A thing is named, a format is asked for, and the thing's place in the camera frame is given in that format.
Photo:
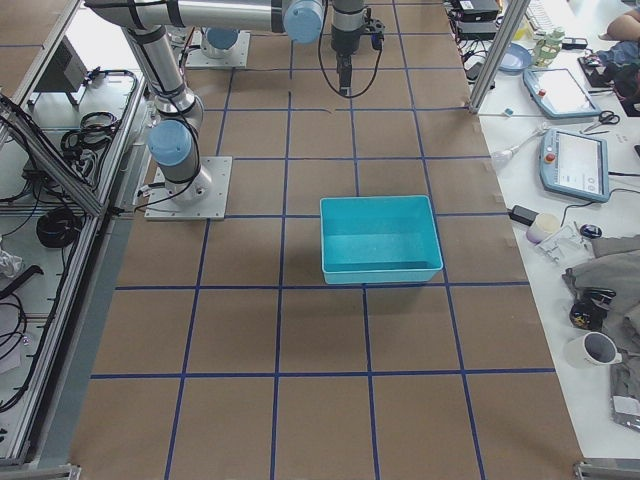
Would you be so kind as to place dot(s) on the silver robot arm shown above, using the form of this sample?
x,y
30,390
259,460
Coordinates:
x,y
144,23
173,142

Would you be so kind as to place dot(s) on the black power adapter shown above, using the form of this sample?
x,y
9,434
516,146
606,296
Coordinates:
x,y
522,215

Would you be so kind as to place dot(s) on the light blue plastic bin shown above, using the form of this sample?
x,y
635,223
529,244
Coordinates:
x,y
379,239

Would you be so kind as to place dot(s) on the blue plate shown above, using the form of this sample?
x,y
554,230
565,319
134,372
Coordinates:
x,y
515,60

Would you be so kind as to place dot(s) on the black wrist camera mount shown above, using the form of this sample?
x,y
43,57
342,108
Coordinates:
x,y
375,29

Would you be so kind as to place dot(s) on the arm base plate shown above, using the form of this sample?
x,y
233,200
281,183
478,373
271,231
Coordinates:
x,y
205,198
210,51

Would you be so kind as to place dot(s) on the white mug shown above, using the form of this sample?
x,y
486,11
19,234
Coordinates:
x,y
591,350

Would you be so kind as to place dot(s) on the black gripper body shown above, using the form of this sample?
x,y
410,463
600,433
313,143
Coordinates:
x,y
344,44

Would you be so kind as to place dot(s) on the teach pendant far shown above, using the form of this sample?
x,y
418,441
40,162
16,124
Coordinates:
x,y
558,94

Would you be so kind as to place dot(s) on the teach pendant near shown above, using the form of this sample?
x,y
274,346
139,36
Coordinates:
x,y
574,165

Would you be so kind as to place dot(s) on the aluminium frame post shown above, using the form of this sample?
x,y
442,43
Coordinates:
x,y
515,11

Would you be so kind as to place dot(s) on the teach pendant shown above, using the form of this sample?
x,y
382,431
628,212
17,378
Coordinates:
x,y
574,165
558,94

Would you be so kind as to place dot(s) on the grey cloth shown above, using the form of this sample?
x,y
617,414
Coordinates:
x,y
606,290

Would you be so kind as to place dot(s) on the black scissors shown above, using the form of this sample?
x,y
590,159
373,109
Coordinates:
x,y
606,117

